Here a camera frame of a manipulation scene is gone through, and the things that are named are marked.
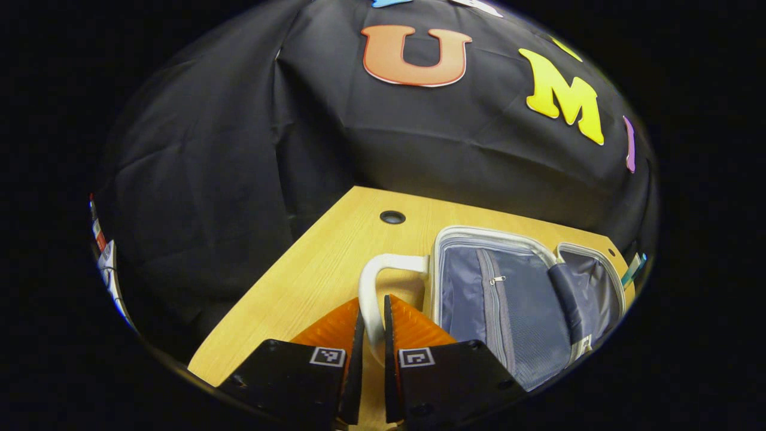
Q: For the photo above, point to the black backdrop cloth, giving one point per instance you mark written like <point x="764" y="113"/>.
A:
<point x="239" y="149"/>

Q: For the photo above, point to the white printed banner strip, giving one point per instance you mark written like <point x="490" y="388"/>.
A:
<point x="106" y="263"/>

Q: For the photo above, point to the white hard-shell suitcase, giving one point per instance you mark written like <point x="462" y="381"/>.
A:
<point x="520" y="311"/>

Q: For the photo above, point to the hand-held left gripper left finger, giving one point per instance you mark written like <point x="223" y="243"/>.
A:
<point x="357" y="371"/>

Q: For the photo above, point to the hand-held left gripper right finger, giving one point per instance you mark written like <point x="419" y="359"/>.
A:
<point x="390" y="371"/>

